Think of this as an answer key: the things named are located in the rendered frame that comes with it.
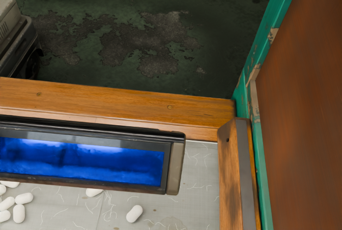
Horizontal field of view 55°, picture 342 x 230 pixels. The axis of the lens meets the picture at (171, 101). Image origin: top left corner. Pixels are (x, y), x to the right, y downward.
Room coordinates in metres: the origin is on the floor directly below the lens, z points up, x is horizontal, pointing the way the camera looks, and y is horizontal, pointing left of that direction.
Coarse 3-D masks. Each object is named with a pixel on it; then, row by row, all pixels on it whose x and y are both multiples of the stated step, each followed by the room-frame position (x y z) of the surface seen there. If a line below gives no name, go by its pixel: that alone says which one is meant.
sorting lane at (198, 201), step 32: (192, 160) 0.34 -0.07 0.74; (32, 192) 0.22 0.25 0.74; (64, 192) 0.23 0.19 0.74; (128, 192) 0.24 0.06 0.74; (192, 192) 0.27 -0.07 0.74; (0, 224) 0.15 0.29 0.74; (32, 224) 0.15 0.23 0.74; (64, 224) 0.16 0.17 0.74; (96, 224) 0.17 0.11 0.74; (128, 224) 0.18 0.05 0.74; (160, 224) 0.19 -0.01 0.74; (192, 224) 0.20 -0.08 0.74
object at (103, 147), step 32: (0, 128) 0.16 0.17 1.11; (32, 128) 0.16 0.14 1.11; (64, 128) 0.17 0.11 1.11; (96, 128) 0.17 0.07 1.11; (128, 128) 0.18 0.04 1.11; (0, 160) 0.14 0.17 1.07; (32, 160) 0.14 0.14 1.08; (64, 160) 0.15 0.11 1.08; (96, 160) 0.15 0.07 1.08; (128, 160) 0.15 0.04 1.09; (160, 160) 0.16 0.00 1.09; (160, 192) 0.14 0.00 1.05
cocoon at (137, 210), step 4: (132, 208) 0.21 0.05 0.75; (136, 208) 0.21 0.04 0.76; (140, 208) 0.21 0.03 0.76; (132, 212) 0.20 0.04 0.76; (136, 212) 0.20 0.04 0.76; (140, 212) 0.20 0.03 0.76; (128, 216) 0.19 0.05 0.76; (132, 216) 0.19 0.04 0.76; (136, 216) 0.19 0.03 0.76; (128, 220) 0.18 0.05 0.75; (132, 220) 0.19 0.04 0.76
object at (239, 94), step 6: (240, 78) 0.55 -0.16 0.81; (240, 84) 0.53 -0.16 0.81; (240, 90) 0.51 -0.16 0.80; (246, 90) 0.49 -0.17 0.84; (234, 96) 0.54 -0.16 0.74; (240, 96) 0.50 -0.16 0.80; (246, 96) 0.47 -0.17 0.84; (240, 102) 0.48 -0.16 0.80; (246, 102) 0.45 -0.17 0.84; (240, 108) 0.47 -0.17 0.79; (246, 108) 0.44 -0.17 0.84; (240, 114) 0.46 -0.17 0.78; (246, 114) 0.42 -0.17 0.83
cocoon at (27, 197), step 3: (18, 195) 0.20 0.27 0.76; (21, 195) 0.20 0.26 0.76; (24, 195) 0.20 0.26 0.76; (27, 195) 0.20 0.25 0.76; (30, 195) 0.20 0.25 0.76; (15, 198) 0.19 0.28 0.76; (18, 198) 0.19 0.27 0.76; (21, 198) 0.20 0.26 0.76; (24, 198) 0.20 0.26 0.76; (27, 198) 0.20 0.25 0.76; (30, 198) 0.20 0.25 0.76; (15, 201) 0.19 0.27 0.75; (18, 201) 0.19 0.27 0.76; (21, 201) 0.19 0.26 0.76; (24, 201) 0.19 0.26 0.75; (27, 201) 0.19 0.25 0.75; (30, 201) 0.20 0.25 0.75
